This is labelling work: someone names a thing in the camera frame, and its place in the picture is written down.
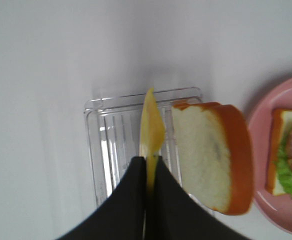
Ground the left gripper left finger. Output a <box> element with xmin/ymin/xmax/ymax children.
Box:
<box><xmin>59</xmin><ymin>156</ymin><xmax>146</xmax><ymax>240</ymax></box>

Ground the bread slice tray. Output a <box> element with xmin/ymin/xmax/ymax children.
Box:
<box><xmin>171</xmin><ymin>101</ymin><xmax>254</xmax><ymax>216</ymax></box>

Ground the pink round plate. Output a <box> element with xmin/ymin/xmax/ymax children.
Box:
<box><xmin>248</xmin><ymin>78</ymin><xmax>292</xmax><ymax>234</ymax></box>

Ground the yellow cheese slice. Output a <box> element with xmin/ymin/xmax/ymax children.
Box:
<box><xmin>139</xmin><ymin>88</ymin><xmax>165</xmax><ymax>195</ymax></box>

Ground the green lettuce leaf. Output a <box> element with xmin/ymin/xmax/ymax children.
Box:
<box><xmin>272</xmin><ymin>140</ymin><xmax>292</xmax><ymax>198</ymax></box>

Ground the white bread slice brown crust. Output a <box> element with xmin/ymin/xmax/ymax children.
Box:
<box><xmin>265</xmin><ymin>108</ymin><xmax>292</xmax><ymax>197</ymax></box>

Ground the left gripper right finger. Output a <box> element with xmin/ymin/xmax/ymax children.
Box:
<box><xmin>145</xmin><ymin>157</ymin><xmax>247</xmax><ymax>240</ymax></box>

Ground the left clear plastic tray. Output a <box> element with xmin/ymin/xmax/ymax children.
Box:
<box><xmin>84</xmin><ymin>87</ymin><xmax>203</xmax><ymax>208</ymax></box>

